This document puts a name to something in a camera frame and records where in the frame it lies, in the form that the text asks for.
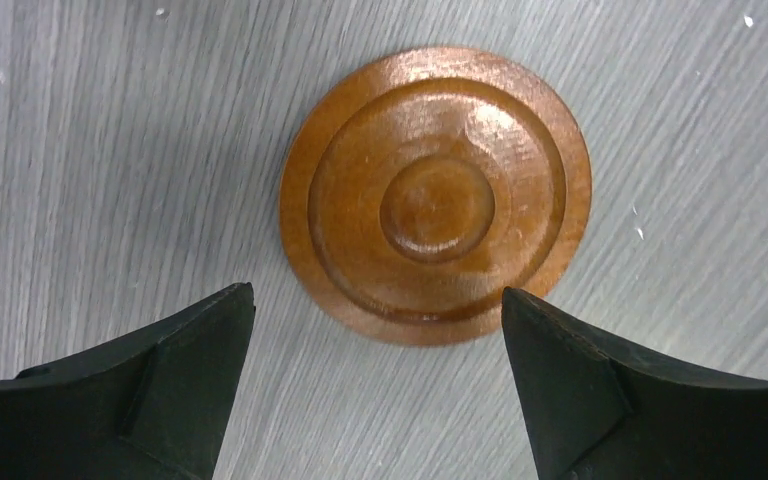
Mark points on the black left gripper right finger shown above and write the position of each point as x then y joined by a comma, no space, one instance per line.
598,406

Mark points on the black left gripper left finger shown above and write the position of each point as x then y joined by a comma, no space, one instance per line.
152,404

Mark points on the brown wooden coaster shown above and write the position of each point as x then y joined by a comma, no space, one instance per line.
424,184

